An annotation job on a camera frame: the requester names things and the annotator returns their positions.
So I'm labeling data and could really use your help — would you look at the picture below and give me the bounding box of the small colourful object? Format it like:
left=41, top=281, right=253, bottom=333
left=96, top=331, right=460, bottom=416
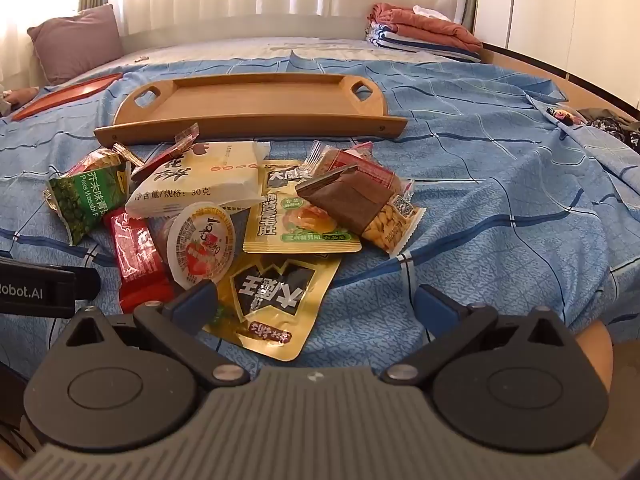
left=545, top=105, right=578, bottom=125

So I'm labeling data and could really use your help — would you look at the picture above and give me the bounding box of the red snack bar packet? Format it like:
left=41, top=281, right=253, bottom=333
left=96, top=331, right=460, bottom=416
left=109, top=208, right=173, bottom=313

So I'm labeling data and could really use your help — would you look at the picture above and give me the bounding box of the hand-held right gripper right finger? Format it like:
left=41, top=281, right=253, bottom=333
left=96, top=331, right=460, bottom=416
left=382, top=284, right=576, bottom=391

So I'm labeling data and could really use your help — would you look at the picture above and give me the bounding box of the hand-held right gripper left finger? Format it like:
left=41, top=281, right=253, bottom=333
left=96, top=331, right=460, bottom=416
left=62, top=280, right=251, bottom=391

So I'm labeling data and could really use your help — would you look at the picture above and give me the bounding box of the green pea packet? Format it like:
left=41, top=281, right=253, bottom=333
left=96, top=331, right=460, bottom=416
left=47, top=152, right=132, bottom=247

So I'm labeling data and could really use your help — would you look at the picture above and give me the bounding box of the wooden tray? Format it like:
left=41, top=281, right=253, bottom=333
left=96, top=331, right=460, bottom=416
left=94, top=73, right=408, bottom=148

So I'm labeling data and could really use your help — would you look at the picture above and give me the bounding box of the jelly cup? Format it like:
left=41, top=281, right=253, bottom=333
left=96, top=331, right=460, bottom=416
left=162, top=201, right=238, bottom=291

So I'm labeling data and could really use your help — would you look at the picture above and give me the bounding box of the blue white striped blanket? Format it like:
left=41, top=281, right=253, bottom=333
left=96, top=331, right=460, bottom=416
left=365, top=22, right=483, bottom=63

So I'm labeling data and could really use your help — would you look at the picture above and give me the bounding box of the beige mattress pad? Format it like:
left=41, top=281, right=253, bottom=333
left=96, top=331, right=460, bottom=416
left=120, top=35, right=493, bottom=68

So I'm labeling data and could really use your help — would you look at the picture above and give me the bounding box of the white flower cake packet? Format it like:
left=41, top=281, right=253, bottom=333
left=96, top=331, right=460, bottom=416
left=125, top=141, right=271, bottom=218

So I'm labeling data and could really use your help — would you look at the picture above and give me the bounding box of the red clear-ended packet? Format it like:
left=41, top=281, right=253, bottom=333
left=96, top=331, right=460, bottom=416
left=330, top=147, right=403, bottom=191

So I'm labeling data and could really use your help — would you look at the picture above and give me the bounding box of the white folded cloth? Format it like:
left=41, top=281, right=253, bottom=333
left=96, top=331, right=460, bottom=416
left=412, top=4, right=453, bottom=22

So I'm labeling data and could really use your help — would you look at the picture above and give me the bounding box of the red plastic tray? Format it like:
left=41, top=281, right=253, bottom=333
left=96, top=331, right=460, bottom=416
left=12, top=73, right=123, bottom=121

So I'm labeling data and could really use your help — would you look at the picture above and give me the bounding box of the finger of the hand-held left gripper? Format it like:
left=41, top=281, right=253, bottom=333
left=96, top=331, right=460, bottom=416
left=0, top=255, right=102, bottom=295

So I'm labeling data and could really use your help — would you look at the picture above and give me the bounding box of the dark patterned cloth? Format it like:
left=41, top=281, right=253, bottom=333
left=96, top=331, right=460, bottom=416
left=580, top=107, right=640, bottom=153

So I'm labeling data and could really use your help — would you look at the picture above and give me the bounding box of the brown soft toy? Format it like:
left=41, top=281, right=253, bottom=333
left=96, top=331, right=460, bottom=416
left=0, top=87, right=40, bottom=117

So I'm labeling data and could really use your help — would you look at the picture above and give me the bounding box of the purple pillow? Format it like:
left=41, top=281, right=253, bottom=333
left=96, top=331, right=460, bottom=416
left=27, top=4, right=125, bottom=86

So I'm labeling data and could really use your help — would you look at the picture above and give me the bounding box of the blue checked bedsheet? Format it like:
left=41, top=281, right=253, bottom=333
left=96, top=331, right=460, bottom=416
left=0, top=52, right=640, bottom=376

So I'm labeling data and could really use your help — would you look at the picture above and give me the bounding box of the thin red stick packet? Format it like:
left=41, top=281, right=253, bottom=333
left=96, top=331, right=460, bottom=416
left=129, top=124, right=201, bottom=181

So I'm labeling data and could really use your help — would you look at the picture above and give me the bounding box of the wooden bed frame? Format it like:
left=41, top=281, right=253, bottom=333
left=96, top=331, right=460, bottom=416
left=480, top=42, right=640, bottom=123

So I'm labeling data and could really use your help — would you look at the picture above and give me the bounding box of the person's leg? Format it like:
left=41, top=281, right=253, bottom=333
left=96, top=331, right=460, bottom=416
left=574, top=321, right=615, bottom=396

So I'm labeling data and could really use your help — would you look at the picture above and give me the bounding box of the brown peanut packet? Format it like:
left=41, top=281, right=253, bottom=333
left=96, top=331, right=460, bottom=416
left=295, top=165, right=416, bottom=260

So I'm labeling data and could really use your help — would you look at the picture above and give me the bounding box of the yellow foil snack packet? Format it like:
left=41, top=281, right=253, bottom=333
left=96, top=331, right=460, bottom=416
left=202, top=252, right=342, bottom=361
left=243, top=159, right=362, bottom=253

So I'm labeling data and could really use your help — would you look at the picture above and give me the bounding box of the grey headboard panel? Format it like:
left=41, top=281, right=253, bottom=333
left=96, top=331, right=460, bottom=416
left=120, top=14, right=373, bottom=53

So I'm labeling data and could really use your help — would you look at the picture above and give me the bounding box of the folded towels stack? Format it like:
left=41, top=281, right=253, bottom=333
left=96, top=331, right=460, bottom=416
left=370, top=2, right=483, bottom=53

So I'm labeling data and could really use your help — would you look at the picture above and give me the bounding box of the white wardrobe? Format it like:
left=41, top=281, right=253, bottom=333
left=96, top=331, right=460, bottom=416
left=472, top=0, right=640, bottom=111

